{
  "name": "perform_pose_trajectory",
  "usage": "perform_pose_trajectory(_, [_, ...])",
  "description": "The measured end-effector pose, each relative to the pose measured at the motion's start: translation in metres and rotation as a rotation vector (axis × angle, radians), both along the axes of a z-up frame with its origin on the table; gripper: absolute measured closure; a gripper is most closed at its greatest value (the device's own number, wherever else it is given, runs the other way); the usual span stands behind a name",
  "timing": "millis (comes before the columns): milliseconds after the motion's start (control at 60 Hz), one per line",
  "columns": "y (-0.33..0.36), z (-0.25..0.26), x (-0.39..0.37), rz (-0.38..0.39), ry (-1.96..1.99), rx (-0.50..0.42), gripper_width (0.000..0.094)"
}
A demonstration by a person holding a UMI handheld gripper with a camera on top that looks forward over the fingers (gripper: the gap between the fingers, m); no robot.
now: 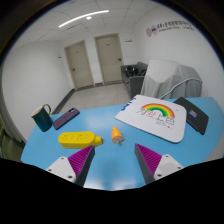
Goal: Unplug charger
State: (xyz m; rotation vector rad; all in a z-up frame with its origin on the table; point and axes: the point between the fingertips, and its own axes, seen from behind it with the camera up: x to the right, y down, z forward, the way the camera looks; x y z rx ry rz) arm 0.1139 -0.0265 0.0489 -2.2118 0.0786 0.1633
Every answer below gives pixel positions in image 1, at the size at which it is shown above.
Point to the yellow power strip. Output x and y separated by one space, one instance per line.
76 139

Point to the white metal rail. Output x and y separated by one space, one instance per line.
188 80

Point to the round ceiling light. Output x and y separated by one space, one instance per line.
89 17

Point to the beige door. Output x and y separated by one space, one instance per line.
80 65
109 58

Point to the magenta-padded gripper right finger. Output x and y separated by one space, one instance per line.
150 160

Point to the grey cloth-covered equipment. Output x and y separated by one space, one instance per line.
166 75

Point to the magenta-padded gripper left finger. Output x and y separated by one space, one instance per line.
79 162

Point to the dark green mug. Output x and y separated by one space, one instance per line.
42 120

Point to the white rainbow-print mouse pad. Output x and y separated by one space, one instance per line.
150 120

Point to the long ceiling light strip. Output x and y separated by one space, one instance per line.
83 17

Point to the black bag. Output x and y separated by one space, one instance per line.
133 70

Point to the black flat case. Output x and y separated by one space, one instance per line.
193 115

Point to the purple smartphone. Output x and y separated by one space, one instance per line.
66 118

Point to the wall logo sign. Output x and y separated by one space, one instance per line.
168 28

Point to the grey sofa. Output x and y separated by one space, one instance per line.
135 85

